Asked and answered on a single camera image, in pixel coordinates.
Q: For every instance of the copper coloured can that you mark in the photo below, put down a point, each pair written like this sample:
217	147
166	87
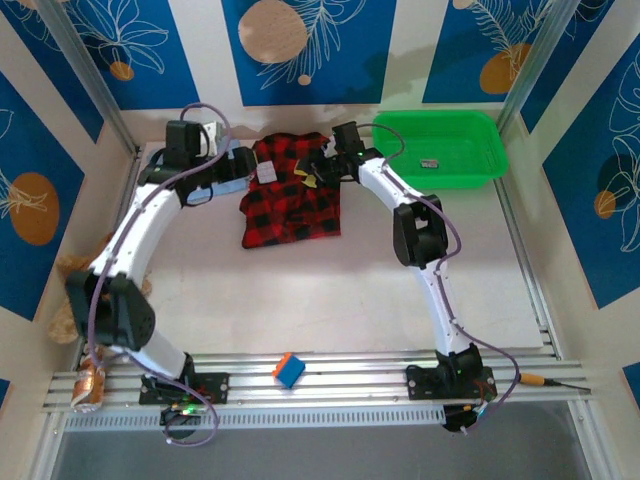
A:
89	387

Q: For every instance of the blue orange block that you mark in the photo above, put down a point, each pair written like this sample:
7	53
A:
289	371

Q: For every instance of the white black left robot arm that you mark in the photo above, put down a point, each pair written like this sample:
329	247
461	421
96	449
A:
140	225

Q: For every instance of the aluminium mounting rail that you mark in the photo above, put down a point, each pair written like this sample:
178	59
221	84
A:
350	380

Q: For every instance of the brown teddy bear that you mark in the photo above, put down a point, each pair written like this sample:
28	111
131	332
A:
62	325

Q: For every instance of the aluminium frame post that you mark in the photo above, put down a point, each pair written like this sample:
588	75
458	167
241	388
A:
535	60
95	80

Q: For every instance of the small label tag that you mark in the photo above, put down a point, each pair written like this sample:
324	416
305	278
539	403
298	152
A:
429	163

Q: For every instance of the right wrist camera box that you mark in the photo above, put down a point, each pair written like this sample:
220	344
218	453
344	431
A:
331	143

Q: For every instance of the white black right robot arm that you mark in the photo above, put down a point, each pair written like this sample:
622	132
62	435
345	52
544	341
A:
385	180

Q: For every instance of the green plastic basket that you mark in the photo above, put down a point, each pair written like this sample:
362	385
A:
390	145

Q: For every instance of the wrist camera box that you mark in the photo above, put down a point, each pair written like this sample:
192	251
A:
331	143
211	136

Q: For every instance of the red black plaid shirt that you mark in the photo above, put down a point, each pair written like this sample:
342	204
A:
295	210

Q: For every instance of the black controller board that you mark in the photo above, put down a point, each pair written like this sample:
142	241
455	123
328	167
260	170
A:
465	417
180	414

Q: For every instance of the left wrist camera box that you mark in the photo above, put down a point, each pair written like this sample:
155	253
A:
211	136

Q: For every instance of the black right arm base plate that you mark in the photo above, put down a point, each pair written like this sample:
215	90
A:
422	382

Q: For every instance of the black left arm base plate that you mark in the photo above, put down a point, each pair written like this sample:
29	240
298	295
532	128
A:
212	387

